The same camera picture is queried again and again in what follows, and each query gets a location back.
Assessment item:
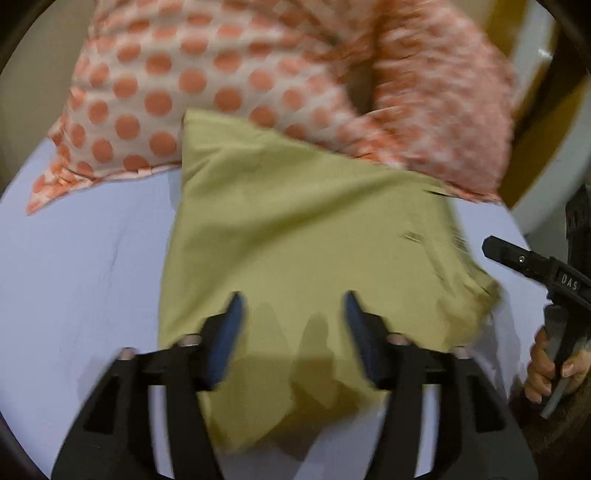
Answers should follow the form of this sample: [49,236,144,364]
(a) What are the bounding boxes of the orange patterned pillow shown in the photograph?
[323,0,518,205]

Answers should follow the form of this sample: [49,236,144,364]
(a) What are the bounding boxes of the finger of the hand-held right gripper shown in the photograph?
[481,236,555,289]

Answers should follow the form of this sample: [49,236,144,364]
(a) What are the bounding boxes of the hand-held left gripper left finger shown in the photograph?
[51,292,247,480]

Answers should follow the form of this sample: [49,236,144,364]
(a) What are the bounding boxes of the olive green pants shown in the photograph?
[157,109,502,455]

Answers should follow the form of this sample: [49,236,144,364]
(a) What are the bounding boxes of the person's right hand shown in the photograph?
[524,326,591,403]

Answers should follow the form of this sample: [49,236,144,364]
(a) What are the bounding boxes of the orange polka dot pillow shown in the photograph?
[25,0,370,217]

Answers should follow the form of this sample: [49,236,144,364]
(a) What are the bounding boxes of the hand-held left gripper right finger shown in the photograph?
[342,292,540,480]

